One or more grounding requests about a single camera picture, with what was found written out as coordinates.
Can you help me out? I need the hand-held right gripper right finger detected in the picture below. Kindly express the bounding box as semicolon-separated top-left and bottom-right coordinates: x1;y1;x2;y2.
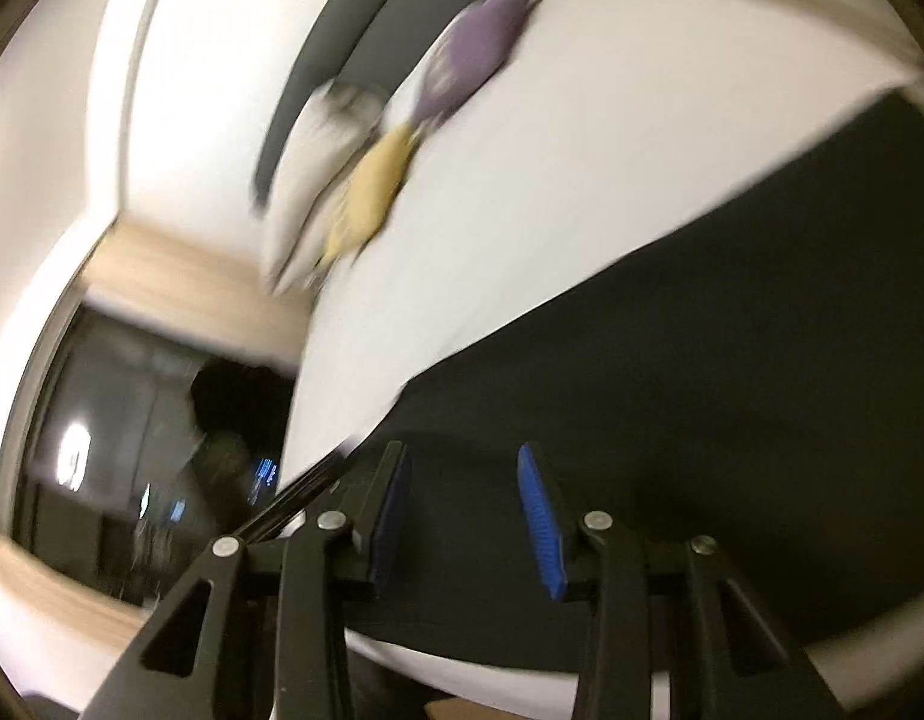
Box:
517;443;853;720

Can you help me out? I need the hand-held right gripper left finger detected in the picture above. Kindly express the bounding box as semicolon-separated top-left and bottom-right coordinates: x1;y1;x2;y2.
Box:
78;440;413;720

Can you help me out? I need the dark window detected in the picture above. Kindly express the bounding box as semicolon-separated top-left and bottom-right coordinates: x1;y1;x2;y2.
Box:
1;292;302;608

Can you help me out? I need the yellow cloth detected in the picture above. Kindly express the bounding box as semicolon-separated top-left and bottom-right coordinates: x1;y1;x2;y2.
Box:
316;124;422;271

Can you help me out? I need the white bed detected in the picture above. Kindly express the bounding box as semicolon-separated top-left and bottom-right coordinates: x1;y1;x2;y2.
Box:
278;0;924;720

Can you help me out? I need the white pillow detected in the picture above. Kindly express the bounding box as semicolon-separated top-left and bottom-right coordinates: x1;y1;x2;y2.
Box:
258;79;392;297

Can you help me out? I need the dark headboard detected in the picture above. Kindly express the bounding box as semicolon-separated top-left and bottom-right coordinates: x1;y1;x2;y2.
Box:
252;0;463;200

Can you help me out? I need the purple cloth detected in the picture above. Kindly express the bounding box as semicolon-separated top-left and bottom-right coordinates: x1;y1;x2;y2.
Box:
411;0;554;128

